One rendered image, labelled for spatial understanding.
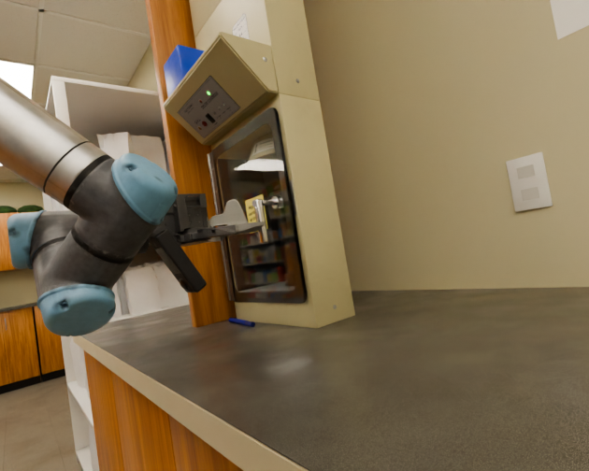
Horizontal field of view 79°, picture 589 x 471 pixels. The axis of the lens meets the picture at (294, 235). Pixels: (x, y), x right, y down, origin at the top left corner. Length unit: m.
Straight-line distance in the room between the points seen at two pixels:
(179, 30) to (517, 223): 1.01
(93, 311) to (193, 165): 0.63
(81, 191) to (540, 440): 0.45
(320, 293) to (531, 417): 0.46
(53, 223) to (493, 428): 0.53
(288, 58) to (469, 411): 0.70
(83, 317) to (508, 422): 0.43
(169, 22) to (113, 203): 0.84
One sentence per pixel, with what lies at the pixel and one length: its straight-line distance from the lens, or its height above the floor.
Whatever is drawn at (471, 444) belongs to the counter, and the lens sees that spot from 0.32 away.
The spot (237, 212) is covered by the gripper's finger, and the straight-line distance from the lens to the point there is 0.62.
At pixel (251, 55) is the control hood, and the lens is 0.77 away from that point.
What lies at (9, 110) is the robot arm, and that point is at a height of 1.28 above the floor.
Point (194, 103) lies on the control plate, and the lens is 0.91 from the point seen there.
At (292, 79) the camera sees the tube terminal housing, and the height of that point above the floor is 1.44.
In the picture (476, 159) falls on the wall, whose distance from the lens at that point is 0.97.
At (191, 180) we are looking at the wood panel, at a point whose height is 1.33.
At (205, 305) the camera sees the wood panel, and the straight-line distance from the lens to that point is 0.99.
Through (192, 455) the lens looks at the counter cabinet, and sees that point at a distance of 0.63.
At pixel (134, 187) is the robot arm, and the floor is 1.19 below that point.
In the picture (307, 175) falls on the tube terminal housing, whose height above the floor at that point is 1.24.
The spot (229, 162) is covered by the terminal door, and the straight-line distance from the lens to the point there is 0.90.
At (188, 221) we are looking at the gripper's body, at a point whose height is 1.17.
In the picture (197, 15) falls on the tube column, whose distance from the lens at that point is 1.14.
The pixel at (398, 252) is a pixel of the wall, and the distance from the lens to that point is 1.09.
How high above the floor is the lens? 1.09
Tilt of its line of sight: 3 degrees up
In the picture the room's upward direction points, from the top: 9 degrees counter-clockwise
